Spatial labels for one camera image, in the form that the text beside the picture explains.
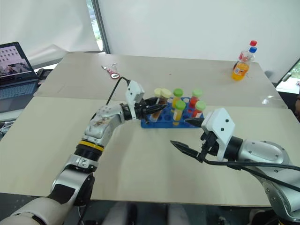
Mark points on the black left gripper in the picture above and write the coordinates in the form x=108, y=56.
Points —
x=142, y=109

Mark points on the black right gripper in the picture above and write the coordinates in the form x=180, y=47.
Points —
x=209, y=144

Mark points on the brown test tube cream cap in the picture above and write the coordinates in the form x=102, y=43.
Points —
x=166, y=93
x=158, y=92

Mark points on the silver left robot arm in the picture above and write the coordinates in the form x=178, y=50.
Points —
x=100, y=126

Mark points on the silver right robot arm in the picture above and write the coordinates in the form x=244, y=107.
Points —
x=264, y=152

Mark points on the blue test tube rack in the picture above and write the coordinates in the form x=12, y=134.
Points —
x=164, y=124

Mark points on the yellow test tube green cap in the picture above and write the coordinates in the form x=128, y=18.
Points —
x=177, y=92
x=180, y=105

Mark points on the red test tube green cap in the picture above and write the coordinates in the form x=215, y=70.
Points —
x=197, y=93
x=200, y=106

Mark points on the red and white handheld tool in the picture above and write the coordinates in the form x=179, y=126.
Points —
x=114, y=74

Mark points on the small silver metal piece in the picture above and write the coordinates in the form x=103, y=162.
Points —
x=104, y=67

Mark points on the orange soda bottle blue cap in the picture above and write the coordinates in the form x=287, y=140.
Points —
x=240, y=71

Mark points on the cola bottle red cap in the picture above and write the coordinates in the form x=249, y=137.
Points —
x=245, y=55

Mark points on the black desk device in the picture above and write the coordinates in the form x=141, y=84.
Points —
x=42, y=73

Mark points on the open laptop computer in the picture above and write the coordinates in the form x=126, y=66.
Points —
x=14, y=89

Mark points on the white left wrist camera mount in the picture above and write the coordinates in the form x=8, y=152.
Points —
x=133, y=93

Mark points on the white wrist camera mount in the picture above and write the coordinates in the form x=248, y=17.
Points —
x=221, y=126
x=133, y=93

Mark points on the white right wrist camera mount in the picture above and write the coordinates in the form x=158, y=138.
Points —
x=221, y=126

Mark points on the grey window frame post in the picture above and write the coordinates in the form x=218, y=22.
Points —
x=100, y=25

